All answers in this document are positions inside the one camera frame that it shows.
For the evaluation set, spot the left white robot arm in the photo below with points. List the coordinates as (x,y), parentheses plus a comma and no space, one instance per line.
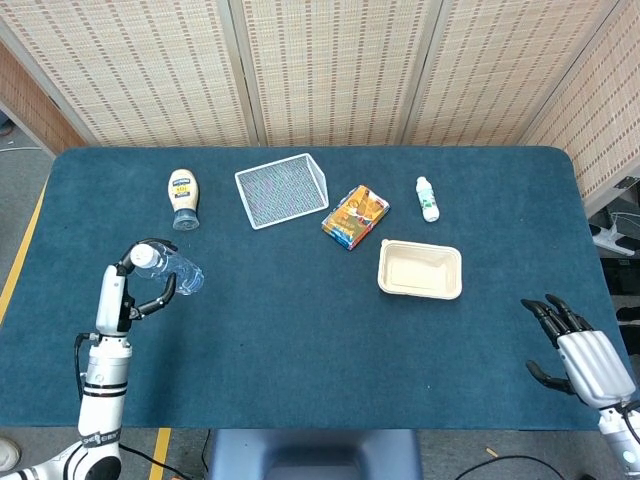
(102,400)

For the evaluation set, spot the folding bamboo screen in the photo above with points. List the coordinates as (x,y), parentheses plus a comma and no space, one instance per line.
(320,70)

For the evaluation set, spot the blue felt table cover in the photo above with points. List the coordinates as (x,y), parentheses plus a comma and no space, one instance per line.
(310,340)

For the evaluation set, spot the colourful snack box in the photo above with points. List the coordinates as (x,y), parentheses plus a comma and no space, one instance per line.
(356,217)

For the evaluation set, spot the beige pulp food container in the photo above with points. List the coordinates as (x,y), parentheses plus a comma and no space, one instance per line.
(419,269)

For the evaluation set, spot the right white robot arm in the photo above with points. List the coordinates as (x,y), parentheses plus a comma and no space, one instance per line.
(622,435)

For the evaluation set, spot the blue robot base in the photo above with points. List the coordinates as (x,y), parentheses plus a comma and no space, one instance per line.
(315,455)

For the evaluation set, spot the transparent water bottle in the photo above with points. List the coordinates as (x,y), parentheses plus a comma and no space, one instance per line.
(172,270)

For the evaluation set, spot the white power strip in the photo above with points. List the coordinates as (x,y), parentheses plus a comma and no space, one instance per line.
(607,237)

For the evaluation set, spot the mayonnaise squeeze bottle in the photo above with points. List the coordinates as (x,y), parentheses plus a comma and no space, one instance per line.
(183,199)

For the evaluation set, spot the small white drink bottle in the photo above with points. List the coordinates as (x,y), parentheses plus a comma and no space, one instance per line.
(427,200)

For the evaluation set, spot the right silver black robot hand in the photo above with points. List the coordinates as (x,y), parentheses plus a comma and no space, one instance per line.
(590,362)

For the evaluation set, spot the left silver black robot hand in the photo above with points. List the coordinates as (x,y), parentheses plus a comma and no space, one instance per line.
(117,300)

